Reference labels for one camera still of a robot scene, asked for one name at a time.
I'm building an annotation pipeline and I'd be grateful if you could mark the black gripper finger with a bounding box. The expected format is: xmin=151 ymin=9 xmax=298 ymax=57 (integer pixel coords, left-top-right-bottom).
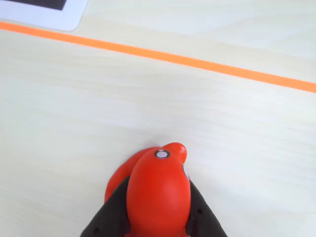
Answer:
xmin=186 ymin=180 xmax=229 ymax=237
xmin=79 ymin=175 xmax=131 ymax=237

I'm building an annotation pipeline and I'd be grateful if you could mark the red rubber duck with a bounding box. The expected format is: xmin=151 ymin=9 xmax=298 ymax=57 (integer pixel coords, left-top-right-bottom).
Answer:
xmin=104 ymin=142 xmax=192 ymax=237

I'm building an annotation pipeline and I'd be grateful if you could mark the orange tape strip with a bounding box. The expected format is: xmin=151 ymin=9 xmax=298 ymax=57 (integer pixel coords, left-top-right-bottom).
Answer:
xmin=0 ymin=21 xmax=316 ymax=94

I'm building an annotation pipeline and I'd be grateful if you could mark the white card with black print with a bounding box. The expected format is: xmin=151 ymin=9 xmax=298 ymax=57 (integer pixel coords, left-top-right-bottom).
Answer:
xmin=0 ymin=0 xmax=89 ymax=32

